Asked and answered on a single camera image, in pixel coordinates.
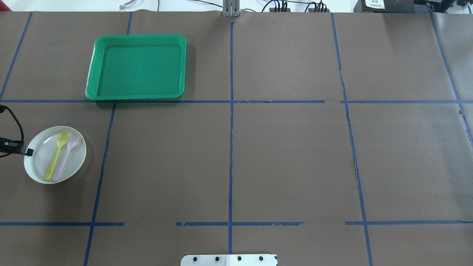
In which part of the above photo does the grey metal bracket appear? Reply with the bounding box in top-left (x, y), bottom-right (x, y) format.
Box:
top-left (222, 0), bottom-right (241, 17)

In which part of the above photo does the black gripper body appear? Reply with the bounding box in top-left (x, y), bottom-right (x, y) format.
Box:
top-left (0, 138), bottom-right (24, 153)

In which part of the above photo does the black equipment box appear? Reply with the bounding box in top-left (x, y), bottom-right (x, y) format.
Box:
top-left (353, 0), bottom-right (432, 14)

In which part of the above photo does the yellow plastic spoon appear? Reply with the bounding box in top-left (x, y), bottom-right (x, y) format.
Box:
top-left (44, 131), bottom-right (69, 181)

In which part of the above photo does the white round plate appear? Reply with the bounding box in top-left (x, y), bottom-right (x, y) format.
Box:
top-left (24, 126), bottom-right (87, 184)

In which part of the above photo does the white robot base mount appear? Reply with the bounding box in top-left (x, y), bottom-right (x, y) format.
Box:
top-left (180, 254), bottom-right (278, 266)

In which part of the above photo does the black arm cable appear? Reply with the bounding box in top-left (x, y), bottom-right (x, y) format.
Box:
top-left (0, 105), bottom-right (25, 158)

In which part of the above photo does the green plastic tray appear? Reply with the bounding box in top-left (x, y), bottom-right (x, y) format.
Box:
top-left (85, 34), bottom-right (187, 101)

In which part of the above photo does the pink plastic spoon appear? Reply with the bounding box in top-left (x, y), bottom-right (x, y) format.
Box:
top-left (52, 132), bottom-right (81, 182)

